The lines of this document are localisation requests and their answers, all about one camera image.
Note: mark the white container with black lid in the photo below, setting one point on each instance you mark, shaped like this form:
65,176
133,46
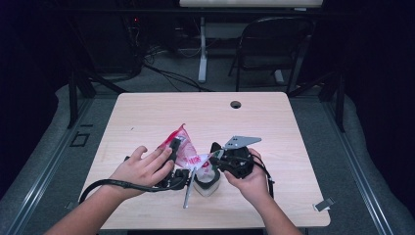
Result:
205,189

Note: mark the black metal stand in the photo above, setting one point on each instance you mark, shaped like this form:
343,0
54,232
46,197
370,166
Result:
73,104
340,107

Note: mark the grey metal floor rail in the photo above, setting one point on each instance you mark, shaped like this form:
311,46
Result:
41,178
363,182

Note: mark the dark equipment with red light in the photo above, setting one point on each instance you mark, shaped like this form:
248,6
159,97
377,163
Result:
107,42

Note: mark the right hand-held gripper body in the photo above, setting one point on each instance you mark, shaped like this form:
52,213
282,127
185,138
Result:
238,161

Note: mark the person's left hand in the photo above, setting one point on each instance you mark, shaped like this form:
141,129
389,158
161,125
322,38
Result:
143,173

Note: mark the white desk top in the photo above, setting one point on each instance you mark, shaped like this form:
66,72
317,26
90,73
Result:
251,3

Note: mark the red and white plastic bag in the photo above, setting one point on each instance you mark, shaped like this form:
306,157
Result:
189,153

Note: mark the person's right hand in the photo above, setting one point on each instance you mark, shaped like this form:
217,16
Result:
254,186

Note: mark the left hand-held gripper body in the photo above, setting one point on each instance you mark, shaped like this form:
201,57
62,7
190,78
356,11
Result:
177,179

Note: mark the black folding chair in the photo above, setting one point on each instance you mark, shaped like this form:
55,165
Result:
261,62

